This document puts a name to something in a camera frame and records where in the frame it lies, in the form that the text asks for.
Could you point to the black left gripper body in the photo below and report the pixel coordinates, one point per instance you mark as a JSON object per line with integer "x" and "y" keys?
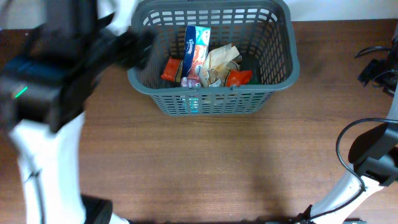
{"x": 125, "y": 45}

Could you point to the grey plastic mesh basket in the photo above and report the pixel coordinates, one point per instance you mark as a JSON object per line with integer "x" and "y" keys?
{"x": 261, "y": 30}

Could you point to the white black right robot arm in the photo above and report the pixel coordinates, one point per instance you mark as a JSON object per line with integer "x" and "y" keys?
{"x": 372, "y": 158}

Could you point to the orange-ended pasta packet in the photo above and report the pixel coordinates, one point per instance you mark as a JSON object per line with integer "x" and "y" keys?
{"x": 230, "y": 76}

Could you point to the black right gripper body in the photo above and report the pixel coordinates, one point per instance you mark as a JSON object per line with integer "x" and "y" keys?
{"x": 384, "y": 72}

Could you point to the multicolour tissue pack bundle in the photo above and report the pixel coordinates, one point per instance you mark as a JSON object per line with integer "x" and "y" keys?
{"x": 196, "y": 50}

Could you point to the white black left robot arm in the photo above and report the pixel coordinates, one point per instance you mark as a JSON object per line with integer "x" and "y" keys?
{"x": 43, "y": 92}

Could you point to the beige clear snack bag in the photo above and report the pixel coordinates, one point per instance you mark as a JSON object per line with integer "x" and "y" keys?
{"x": 218, "y": 65}

